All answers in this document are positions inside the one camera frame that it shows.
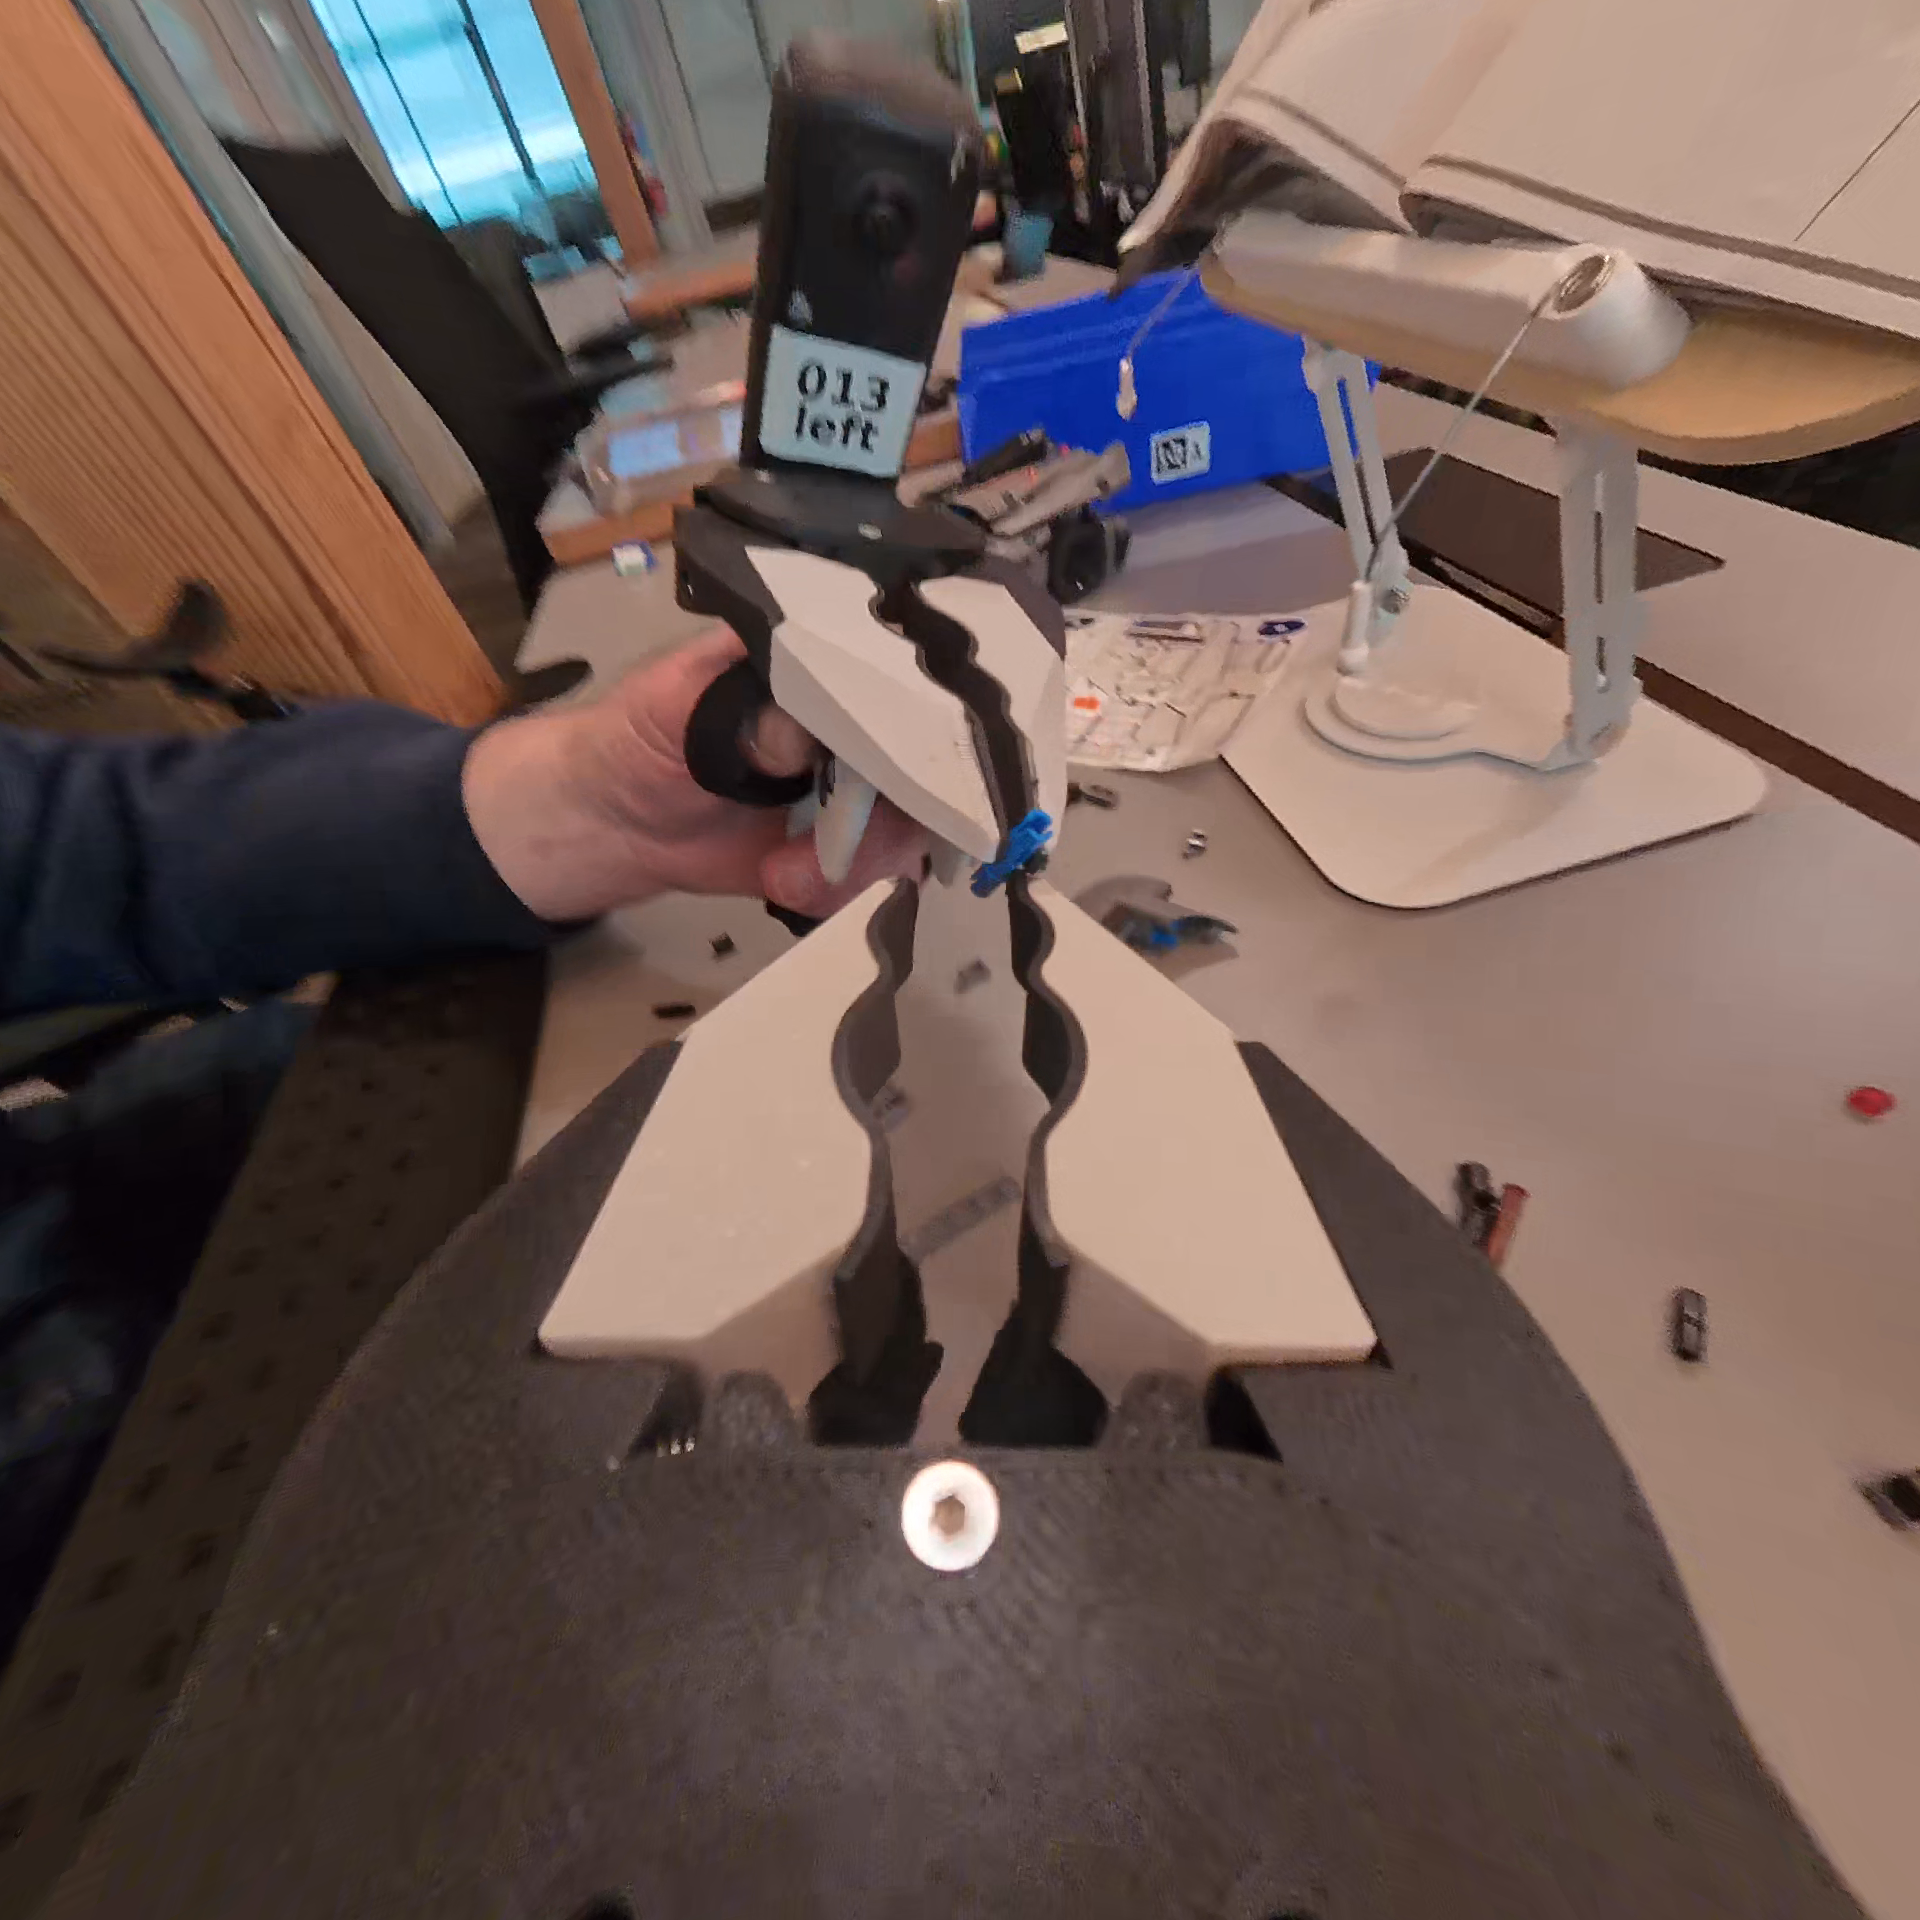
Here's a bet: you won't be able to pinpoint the person's left forearm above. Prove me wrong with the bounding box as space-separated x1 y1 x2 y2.
0 698 553 1023

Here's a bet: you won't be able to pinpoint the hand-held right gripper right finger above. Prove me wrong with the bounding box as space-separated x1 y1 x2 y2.
960 873 1384 1450

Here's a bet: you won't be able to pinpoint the dark perforated panel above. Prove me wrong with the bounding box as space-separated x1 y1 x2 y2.
0 959 550 1920

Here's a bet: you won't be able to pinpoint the white book stand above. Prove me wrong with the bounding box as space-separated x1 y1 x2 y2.
1201 210 1920 911

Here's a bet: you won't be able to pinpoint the grey flat lego plate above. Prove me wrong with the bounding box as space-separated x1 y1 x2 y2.
896 1175 1025 1263

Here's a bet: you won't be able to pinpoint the blue lego pin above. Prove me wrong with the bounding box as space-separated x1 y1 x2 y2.
969 809 1056 898

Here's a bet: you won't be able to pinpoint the wooden slatted partition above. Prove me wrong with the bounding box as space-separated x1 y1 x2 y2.
0 0 509 731

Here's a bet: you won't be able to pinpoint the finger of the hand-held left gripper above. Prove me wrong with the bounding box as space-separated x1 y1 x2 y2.
742 543 1011 873
901 574 1073 863

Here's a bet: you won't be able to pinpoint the white printed sheet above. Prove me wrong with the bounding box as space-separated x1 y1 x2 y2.
1060 605 1310 777

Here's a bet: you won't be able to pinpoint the scattered small black lego pieces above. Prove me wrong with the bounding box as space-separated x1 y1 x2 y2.
656 777 1920 1535

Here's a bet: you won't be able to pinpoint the open white book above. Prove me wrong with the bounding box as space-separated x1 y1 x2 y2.
1118 0 1920 325

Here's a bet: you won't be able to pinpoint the person's legs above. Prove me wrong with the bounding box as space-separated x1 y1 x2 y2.
0 1006 326 1508

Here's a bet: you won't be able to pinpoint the thin white cord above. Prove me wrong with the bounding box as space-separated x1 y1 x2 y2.
1115 276 1202 423

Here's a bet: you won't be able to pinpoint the clear plastic box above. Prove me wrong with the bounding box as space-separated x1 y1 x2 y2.
577 399 753 514

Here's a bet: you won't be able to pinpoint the blue bin with white label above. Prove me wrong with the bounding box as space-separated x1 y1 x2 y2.
957 270 1376 522

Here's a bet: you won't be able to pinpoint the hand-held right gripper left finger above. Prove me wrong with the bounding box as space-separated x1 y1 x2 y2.
537 877 946 1450

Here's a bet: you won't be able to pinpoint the black office chair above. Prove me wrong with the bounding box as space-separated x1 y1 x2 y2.
221 132 673 605

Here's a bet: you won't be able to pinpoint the grey black lego car model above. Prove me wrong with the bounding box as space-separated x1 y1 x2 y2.
901 427 1136 605

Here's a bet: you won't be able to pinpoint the person's left hand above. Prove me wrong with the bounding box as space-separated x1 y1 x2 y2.
461 626 936 927

